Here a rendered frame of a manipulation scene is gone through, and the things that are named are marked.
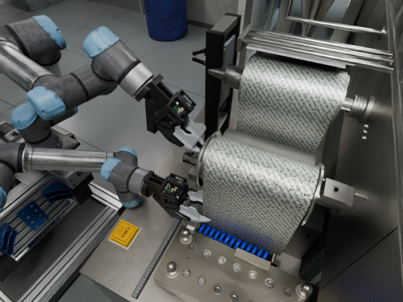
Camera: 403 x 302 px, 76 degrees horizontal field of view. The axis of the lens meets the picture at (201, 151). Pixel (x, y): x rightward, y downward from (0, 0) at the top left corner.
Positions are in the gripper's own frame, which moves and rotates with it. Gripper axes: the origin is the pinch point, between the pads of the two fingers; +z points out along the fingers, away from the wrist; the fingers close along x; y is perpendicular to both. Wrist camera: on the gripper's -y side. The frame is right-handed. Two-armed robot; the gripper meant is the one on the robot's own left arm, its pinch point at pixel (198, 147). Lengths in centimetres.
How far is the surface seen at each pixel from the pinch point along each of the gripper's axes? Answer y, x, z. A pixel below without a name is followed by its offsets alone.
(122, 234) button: -37.1, -19.1, 6.5
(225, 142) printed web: 9.7, -1.2, 1.8
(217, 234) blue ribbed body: -8.6, -10.7, 22.0
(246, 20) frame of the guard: -13, 94, -12
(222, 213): -2.4, -8.4, 16.4
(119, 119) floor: -188, 107, -28
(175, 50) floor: -202, 266, -45
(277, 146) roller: 10.9, 10.9, 15.3
